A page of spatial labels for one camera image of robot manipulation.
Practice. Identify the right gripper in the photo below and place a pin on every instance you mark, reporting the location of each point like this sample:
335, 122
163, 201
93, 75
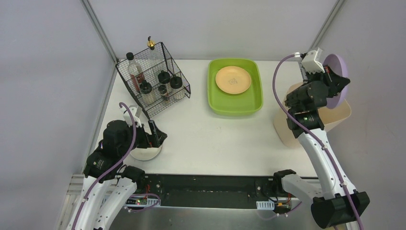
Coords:
332, 82

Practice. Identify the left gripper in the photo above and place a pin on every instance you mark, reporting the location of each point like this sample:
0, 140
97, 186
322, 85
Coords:
149, 137

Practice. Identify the purple plate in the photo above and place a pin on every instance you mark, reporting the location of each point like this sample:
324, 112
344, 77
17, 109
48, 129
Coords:
338, 66

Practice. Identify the black pepper grinder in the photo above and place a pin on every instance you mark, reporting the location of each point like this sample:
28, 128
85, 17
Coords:
163, 91

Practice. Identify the black-lid spice jar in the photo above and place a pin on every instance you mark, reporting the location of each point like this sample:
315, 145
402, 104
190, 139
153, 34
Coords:
147, 92

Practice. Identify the black-lid glass jar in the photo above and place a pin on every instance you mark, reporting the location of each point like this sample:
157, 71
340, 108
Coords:
164, 79
176, 85

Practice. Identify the black-lid glass jar front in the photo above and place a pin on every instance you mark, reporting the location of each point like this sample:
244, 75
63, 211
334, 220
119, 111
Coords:
164, 79

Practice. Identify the dark sauce bottle red label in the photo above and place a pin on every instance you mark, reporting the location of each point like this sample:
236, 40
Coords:
136, 72

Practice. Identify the gold-top glass oil bottle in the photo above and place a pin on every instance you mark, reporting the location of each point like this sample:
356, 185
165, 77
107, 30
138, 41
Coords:
156, 60

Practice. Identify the orange plate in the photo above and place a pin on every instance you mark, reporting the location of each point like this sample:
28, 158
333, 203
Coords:
233, 80

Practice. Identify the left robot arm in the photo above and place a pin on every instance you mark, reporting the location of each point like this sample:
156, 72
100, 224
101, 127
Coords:
107, 184

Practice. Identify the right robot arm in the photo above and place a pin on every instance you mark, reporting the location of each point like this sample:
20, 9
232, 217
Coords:
337, 201

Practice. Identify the white floral bowl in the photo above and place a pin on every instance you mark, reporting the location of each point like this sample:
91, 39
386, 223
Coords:
147, 154

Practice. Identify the beige waste bin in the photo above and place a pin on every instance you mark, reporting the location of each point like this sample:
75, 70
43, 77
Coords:
330, 117

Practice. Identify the green plastic tub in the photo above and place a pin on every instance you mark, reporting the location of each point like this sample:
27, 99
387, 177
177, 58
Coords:
242, 104

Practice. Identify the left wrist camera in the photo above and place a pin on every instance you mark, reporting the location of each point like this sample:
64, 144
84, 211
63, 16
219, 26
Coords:
135, 112

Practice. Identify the black wire rack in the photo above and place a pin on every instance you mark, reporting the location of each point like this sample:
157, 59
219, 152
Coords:
171, 67

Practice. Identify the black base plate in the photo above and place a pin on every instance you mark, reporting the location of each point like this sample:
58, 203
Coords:
205, 191

